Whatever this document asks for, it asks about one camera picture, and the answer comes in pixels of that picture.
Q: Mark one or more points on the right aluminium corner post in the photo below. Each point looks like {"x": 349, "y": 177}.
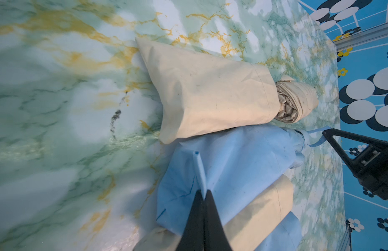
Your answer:
{"x": 363, "y": 37}

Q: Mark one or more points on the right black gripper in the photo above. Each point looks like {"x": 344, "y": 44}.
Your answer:
{"x": 370, "y": 164}

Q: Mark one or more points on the blue umbrella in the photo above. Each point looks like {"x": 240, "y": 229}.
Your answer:
{"x": 313, "y": 138}

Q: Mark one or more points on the blue umbrella sleeve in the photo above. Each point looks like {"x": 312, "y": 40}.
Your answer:
{"x": 236, "y": 165}
{"x": 285, "y": 237}

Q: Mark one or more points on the beige umbrella sleeve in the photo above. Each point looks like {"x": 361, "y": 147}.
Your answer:
{"x": 246, "y": 230}
{"x": 201, "y": 93}

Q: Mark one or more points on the beige umbrella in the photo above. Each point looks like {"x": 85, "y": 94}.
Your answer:
{"x": 297, "y": 100}

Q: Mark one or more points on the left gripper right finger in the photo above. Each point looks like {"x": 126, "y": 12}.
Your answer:
{"x": 214, "y": 236}

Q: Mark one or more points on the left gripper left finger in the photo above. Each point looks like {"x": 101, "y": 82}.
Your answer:
{"x": 193, "y": 234}

